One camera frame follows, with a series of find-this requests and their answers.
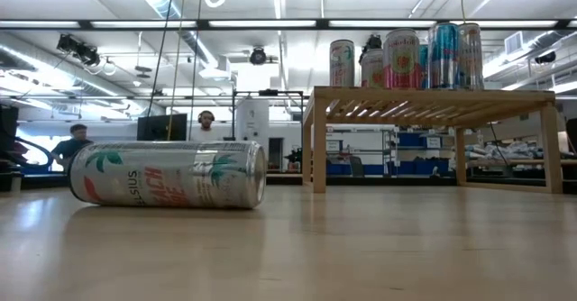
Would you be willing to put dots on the red white Spindrift can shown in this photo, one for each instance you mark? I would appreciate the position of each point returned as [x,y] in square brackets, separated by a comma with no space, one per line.
[372,69]
[402,60]

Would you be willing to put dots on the blue silver Red Bull can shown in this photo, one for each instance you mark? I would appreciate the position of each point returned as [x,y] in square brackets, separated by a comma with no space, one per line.
[424,66]

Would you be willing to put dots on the white floral can black top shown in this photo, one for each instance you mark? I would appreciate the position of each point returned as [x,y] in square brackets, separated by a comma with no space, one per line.
[341,64]

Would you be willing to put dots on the silver slim can blue tab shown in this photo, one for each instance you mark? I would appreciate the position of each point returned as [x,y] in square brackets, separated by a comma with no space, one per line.
[444,55]

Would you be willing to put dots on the grey can black top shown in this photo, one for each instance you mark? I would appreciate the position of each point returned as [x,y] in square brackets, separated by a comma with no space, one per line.
[471,55]

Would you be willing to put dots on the silver can black top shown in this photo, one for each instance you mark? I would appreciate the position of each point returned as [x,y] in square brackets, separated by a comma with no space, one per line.
[167,175]

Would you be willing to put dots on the black background robot arm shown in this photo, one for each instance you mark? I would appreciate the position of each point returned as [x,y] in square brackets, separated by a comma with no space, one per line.
[295,157]

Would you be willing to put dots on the wooden slatted shelf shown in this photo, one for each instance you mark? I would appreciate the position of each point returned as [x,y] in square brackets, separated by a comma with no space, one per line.
[428,98]

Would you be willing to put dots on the white LED strip light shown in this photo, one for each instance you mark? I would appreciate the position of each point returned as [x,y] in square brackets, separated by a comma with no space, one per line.
[40,24]
[143,24]
[505,23]
[262,23]
[572,23]
[383,23]

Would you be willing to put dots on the white air vent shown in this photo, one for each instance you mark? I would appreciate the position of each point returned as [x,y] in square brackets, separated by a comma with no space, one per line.
[514,42]

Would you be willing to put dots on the blue storage bin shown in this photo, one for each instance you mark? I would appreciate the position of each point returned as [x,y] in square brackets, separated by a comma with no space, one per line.
[405,168]
[338,169]
[374,169]
[408,139]
[435,168]

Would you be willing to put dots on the white plastic pile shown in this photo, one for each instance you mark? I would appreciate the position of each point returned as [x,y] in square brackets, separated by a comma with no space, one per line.
[505,150]

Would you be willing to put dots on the white cylindrical tank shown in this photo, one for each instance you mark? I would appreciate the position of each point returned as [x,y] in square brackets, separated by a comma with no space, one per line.
[252,121]

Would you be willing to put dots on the person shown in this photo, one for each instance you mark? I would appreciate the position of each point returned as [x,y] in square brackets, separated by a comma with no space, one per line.
[72,145]
[206,127]

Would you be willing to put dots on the black monitor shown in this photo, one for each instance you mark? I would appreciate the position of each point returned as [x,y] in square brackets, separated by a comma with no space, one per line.
[153,127]

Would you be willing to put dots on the black curved bar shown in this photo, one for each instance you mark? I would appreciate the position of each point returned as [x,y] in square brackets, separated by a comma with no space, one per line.
[40,150]

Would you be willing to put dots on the black block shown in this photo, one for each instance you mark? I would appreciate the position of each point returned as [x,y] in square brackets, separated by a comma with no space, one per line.
[8,125]

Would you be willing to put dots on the black ceiling camera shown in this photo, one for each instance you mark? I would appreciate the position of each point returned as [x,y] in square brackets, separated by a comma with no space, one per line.
[79,49]
[372,42]
[258,56]
[545,57]

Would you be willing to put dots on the black station frame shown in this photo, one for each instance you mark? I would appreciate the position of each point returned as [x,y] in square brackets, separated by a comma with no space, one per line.
[268,93]

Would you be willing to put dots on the silver ventilation duct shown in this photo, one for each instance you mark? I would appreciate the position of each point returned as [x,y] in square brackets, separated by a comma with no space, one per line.
[45,71]

